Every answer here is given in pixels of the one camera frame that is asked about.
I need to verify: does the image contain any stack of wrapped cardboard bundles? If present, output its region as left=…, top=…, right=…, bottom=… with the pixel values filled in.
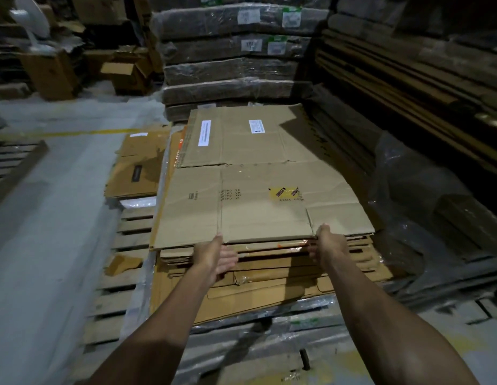
left=150, top=0, right=334, bottom=123

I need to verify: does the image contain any tall brown cardboard box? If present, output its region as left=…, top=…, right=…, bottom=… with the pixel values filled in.
left=20, top=49, right=80, bottom=101

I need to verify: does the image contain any cardboard with yellow sticker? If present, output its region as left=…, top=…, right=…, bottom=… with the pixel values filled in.
left=150, top=161, right=376, bottom=251

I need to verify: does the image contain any person's right forearm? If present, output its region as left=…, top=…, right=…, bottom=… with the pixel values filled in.
left=322, top=252, right=480, bottom=385

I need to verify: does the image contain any open cardboard box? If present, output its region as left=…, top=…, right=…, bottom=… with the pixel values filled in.
left=99, top=49, right=153, bottom=97

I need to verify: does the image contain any white fan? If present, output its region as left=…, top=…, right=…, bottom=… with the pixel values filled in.
left=9, top=0, right=57, bottom=53

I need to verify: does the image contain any stack of flattened cardboard sheets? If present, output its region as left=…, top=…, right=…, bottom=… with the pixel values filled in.
left=150, top=234, right=394, bottom=326

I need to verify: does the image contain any torn cardboard scrap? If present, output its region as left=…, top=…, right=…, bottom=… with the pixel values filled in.
left=103, top=254, right=143, bottom=277

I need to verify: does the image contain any person's right hand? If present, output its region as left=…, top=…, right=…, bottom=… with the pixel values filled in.
left=308, top=224, right=349, bottom=272

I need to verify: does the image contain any person's left forearm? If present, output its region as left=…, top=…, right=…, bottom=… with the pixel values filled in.
left=87, top=264, right=218, bottom=385

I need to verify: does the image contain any flattened cardboard with white labels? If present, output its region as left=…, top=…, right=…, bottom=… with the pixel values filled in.
left=175, top=103, right=333, bottom=170

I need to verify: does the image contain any brown cardboard sheet, dark label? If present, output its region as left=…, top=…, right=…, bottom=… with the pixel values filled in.
left=103, top=124, right=173, bottom=202

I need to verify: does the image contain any pile of long cardboard sheets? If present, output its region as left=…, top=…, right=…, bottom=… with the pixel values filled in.
left=313, top=0, right=497, bottom=179

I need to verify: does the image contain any wooden pallet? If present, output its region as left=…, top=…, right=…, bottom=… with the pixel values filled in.
left=81, top=204, right=161, bottom=359
left=0, top=139, right=49, bottom=211

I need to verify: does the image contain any clear plastic wrap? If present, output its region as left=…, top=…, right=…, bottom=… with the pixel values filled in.
left=368, top=131, right=497, bottom=279

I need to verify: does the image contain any person's left hand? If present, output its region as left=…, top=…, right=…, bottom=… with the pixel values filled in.
left=192, top=234, right=239, bottom=283

